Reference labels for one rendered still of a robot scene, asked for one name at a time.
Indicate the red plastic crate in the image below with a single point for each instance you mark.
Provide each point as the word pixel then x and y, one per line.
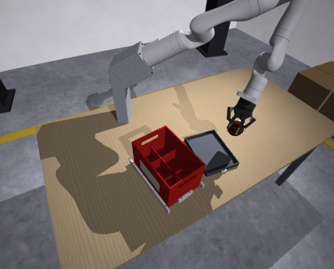
pixel 169 165

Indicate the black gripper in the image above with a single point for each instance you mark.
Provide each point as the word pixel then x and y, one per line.
pixel 242 110

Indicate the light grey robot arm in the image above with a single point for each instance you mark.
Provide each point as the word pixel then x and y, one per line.
pixel 202 31

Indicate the brown bottle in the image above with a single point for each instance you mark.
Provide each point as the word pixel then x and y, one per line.
pixel 234 128

